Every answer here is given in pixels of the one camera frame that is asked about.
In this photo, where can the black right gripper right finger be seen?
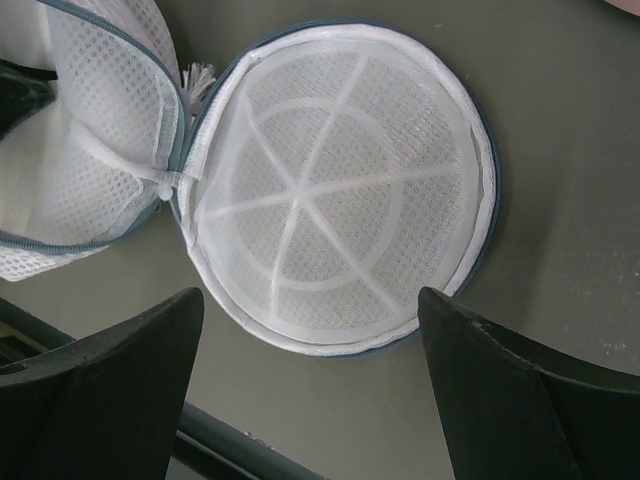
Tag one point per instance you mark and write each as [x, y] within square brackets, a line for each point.
[513, 408]

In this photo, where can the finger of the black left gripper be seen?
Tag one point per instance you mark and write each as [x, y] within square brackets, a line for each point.
[24, 91]

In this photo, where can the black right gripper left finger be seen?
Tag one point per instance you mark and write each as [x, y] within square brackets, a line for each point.
[106, 406]

